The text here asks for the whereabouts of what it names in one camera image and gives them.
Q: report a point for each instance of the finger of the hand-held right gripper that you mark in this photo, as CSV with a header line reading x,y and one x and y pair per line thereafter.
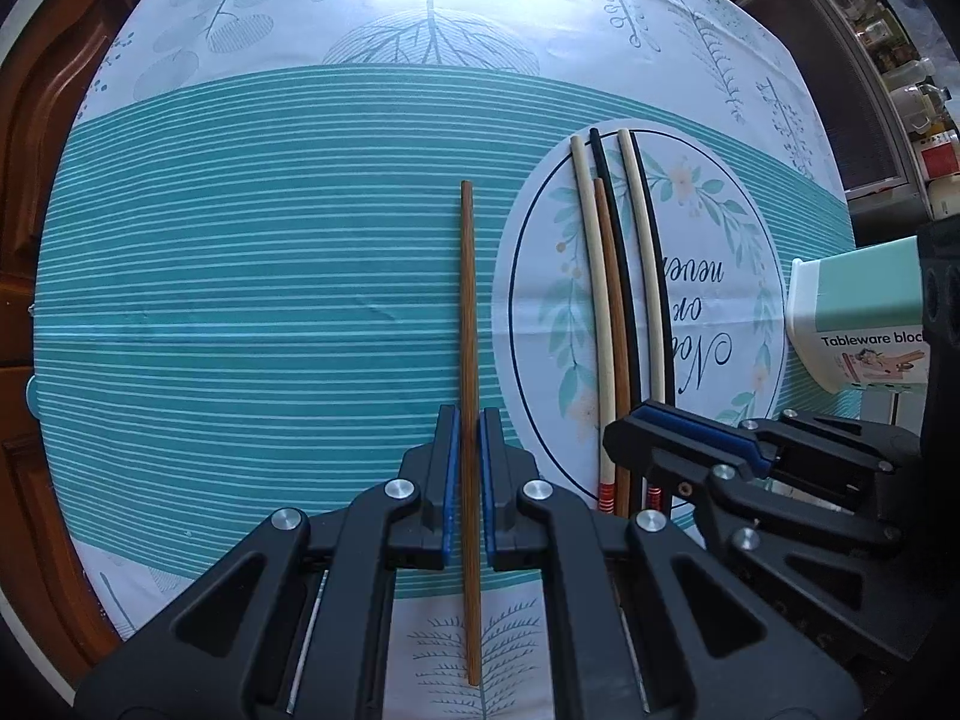
x,y
675,465
705,431

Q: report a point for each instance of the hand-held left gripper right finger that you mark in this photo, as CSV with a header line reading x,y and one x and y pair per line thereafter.
x,y
489,495

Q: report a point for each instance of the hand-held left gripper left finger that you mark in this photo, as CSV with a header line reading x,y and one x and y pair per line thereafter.
x,y
448,495

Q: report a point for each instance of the green plastic utensil holder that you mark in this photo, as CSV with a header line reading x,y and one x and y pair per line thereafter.
x,y
847,300

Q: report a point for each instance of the brown wooden chopstick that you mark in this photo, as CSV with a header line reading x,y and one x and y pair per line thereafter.
x,y
467,300
615,345

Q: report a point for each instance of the cream chopstick striped end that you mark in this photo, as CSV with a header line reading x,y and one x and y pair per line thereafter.
x,y
626,154
592,277

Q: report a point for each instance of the black chopstick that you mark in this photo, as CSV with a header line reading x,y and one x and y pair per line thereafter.
x,y
636,150
601,165

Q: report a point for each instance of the teal striped leaf-print tablecloth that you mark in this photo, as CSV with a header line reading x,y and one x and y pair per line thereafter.
x,y
225,277

